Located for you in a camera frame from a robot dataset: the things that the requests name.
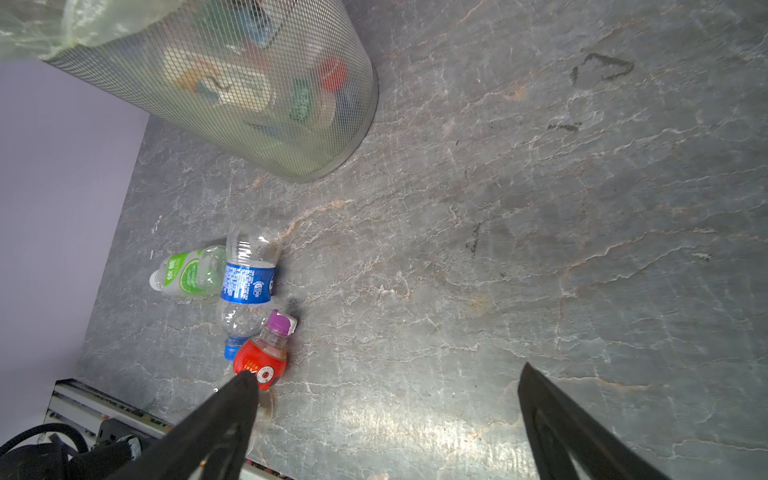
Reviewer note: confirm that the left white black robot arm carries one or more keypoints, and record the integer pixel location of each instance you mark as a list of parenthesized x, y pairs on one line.
[(58, 460)]

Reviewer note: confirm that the light green label bottle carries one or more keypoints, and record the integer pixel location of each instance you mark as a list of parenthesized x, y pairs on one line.
[(193, 274)]

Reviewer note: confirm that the green-lined mesh waste bin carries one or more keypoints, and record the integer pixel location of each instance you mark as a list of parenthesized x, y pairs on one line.
[(287, 85)]

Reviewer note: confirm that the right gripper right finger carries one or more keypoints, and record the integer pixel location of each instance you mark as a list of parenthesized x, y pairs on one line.
[(568, 443)]

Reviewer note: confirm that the blue label bottle blue cap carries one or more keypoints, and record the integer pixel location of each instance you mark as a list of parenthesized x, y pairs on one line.
[(252, 254)]

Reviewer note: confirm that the red cap cola bottle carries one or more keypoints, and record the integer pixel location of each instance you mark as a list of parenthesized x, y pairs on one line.
[(264, 361)]

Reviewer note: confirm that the small purple cap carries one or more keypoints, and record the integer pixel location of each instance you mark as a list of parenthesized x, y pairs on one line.
[(280, 323)]

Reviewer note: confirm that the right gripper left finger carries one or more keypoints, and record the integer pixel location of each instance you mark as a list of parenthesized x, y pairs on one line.
[(212, 440)]

